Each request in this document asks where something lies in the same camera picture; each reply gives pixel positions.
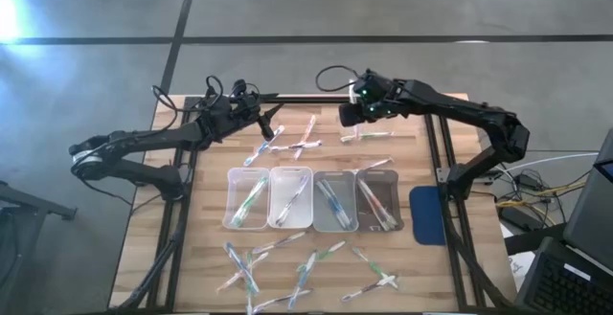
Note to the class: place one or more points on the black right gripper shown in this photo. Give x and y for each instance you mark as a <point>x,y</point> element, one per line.
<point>352,114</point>

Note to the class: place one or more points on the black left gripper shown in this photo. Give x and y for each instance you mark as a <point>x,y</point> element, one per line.
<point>246,109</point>

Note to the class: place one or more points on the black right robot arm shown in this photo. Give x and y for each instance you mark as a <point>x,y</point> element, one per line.
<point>455,109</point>

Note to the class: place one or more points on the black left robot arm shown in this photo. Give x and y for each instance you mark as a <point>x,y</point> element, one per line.
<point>153,138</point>

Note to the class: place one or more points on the orange white wrapped toothbrush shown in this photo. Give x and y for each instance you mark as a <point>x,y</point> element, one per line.
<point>371,207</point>
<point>261,257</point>
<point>309,130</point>

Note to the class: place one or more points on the dark translucent plastic bin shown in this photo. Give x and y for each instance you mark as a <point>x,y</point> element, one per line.
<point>390,186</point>

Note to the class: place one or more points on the white plastic bin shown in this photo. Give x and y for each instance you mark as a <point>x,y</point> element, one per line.
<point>278,186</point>

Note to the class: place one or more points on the clear plastic bin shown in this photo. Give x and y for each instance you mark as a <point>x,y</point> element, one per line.
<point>232,181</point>

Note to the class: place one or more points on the grey metal mounting plate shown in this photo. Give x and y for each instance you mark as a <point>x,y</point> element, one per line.
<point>441,175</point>

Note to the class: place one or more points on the grey plastic bin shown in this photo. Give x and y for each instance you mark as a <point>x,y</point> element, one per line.
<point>322,219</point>

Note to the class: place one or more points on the blue mat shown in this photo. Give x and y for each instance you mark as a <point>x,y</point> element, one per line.
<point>426,214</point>

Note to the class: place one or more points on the black power adapter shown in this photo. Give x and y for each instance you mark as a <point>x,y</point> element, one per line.
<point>515,219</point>

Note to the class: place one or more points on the white paper sheet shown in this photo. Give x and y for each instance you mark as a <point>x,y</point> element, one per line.
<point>522,264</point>

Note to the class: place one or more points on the black equipment stand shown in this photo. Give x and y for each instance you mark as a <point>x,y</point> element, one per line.
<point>29,202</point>

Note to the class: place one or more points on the dark grey monitor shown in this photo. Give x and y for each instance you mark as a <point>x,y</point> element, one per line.
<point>589,219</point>

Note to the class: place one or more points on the black laptop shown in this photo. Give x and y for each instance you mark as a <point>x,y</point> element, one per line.
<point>560,286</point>

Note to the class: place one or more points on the black table frame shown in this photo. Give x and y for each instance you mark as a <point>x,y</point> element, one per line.
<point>311,99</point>

